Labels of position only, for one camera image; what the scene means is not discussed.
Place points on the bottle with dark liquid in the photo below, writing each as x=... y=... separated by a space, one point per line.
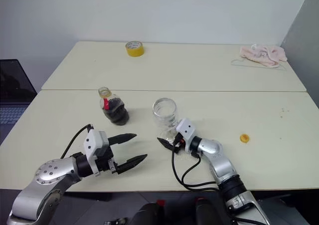
x=115 y=110

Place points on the yellow tape roll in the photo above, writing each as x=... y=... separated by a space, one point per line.
x=134 y=49

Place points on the dark laptop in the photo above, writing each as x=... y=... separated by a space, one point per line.
x=13 y=92

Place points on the dark rounded shape with red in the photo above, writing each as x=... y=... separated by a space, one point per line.
x=152 y=213

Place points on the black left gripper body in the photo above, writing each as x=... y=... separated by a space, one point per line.
x=106 y=157

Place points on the grey partition panel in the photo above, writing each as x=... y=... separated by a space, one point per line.
x=302 y=48

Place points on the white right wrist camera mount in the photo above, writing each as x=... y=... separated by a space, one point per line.
x=186 y=130

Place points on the yellow bottle cap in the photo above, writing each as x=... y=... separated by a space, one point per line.
x=244 y=138

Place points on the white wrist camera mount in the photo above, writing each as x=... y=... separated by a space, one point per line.
x=93 y=141
x=186 y=130

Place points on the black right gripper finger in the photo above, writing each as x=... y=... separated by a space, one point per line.
x=165 y=143

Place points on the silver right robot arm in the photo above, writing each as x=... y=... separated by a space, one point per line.
x=219 y=160

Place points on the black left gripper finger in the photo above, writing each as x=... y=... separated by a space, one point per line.
x=132 y=162
x=122 y=138

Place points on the pink fluffy towel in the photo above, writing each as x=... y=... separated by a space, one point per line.
x=264 y=55

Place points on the clear glass jar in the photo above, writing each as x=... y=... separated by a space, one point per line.
x=164 y=116

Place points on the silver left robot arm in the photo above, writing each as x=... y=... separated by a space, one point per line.
x=49 y=175

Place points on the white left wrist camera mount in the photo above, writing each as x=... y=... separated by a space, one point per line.
x=93 y=141

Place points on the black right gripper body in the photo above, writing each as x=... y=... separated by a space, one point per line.
x=179 y=144

